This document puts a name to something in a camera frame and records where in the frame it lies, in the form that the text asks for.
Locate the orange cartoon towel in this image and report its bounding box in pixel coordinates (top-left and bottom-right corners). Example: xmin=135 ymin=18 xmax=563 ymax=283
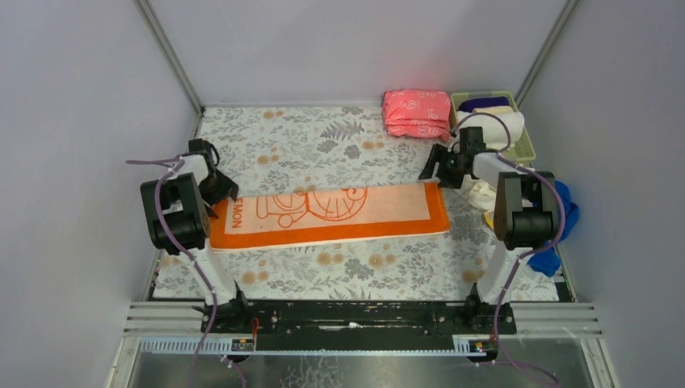
xmin=209 ymin=183 xmax=450 ymax=251

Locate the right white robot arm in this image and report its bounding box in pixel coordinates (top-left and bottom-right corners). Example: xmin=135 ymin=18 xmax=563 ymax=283
xmin=418 ymin=127 xmax=565 ymax=335

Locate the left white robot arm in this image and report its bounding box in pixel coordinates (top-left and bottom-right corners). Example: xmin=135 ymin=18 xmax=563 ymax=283
xmin=140 ymin=138 xmax=251 ymax=333

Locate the yellow white crumpled towel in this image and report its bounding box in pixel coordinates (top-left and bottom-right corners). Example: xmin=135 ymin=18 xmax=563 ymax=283
xmin=462 ymin=175 xmax=496 ymax=230

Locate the pink folded towel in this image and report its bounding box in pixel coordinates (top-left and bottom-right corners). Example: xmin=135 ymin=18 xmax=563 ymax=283
xmin=381 ymin=89 xmax=452 ymax=141

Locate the white rolled towel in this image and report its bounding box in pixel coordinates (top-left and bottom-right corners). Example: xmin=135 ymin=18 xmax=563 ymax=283
xmin=454 ymin=111 xmax=525 ymax=150

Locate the purple rolled towel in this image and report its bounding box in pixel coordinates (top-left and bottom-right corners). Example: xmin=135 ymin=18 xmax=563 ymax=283
xmin=458 ymin=96 xmax=510 ymax=112

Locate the floral tablecloth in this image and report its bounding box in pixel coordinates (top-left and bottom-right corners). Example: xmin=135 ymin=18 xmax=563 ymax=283
xmin=152 ymin=105 xmax=561 ymax=302

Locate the cream rolled towel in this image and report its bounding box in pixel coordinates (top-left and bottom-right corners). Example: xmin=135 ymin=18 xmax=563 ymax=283
xmin=473 ymin=106 xmax=515 ymax=115

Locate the green plastic basket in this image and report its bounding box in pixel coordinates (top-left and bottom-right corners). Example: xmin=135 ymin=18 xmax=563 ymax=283
xmin=449 ymin=91 xmax=536 ymax=164

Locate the blue crumpled towel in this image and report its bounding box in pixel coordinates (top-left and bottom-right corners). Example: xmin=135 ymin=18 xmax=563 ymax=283
xmin=527 ymin=180 xmax=581 ymax=278

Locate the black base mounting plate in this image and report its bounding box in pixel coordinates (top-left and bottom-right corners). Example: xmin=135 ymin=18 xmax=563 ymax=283
xmin=201 ymin=297 xmax=517 ymax=352

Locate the aluminium frame rail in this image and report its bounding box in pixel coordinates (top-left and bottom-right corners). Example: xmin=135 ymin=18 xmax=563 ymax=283
xmin=124 ymin=302 xmax=603 ymax=357

